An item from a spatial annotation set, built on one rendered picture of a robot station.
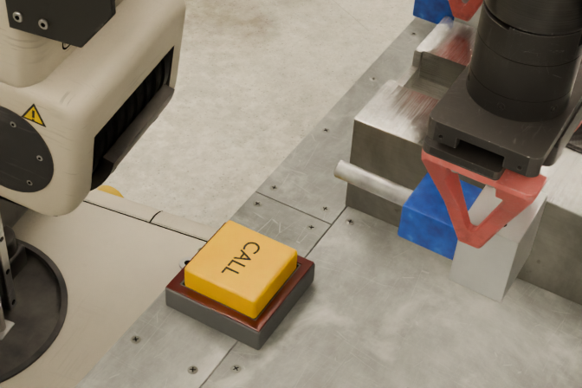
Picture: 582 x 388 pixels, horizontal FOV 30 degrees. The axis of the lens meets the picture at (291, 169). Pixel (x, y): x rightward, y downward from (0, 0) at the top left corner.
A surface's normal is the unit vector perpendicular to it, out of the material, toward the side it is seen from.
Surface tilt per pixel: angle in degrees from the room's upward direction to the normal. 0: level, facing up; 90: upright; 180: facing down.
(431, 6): 90
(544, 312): 0
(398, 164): 90
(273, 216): 0
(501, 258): 90
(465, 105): 1
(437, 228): 90
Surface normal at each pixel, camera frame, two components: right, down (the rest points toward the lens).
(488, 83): -0.79, 0.37
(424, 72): -0.50, 0.56
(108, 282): 0.04, -0.75
